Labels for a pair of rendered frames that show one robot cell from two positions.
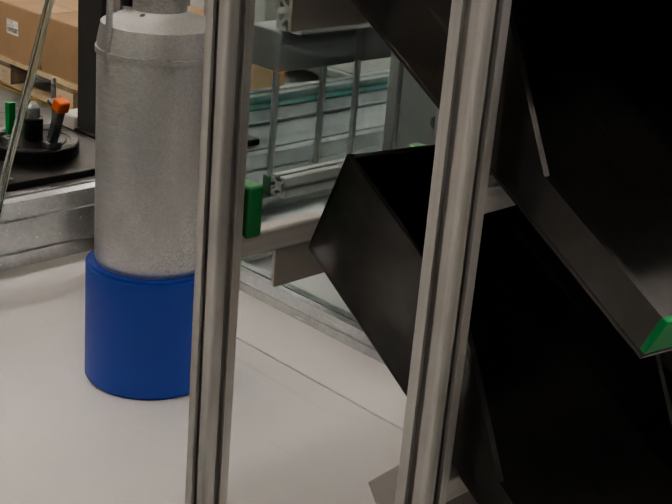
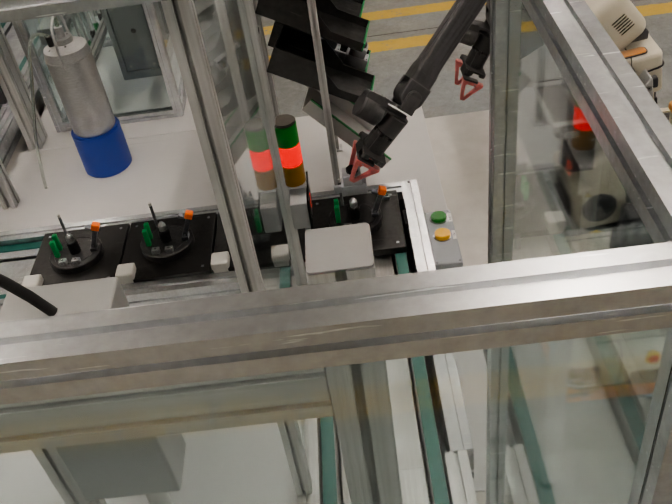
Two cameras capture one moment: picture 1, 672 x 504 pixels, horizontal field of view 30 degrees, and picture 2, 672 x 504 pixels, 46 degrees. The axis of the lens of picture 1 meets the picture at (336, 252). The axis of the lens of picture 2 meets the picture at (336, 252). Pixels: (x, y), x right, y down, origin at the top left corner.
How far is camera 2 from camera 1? 1.56 m
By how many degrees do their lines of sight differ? 39
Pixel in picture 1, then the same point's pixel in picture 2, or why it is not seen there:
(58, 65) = not seen: outside the picture
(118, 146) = (80, 94)
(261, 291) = not seen: hidden behind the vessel
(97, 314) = (96, 153)
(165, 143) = (95, 84)
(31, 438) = (115, 198)
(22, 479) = (133, 205)
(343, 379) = (161, 129)
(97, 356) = (101, 167)
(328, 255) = (274, 70)
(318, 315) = (128, 118)
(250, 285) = not seen: hidden behind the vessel
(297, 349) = (135, 131)
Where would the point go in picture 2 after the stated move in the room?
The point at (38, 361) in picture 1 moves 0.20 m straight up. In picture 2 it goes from (74, 185) to (52, 132)
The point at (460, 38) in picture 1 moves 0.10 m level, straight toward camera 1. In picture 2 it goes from (312, 15) to (339, 26)
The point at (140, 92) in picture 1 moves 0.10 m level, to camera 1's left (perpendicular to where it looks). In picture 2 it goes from (81, 72) to (52, 86)
